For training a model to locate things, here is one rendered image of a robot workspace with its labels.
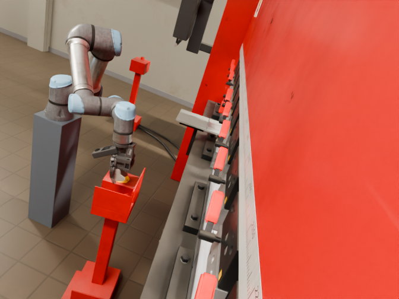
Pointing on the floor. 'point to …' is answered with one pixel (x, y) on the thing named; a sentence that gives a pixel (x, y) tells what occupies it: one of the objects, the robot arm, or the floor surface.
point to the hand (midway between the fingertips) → (113, 181)
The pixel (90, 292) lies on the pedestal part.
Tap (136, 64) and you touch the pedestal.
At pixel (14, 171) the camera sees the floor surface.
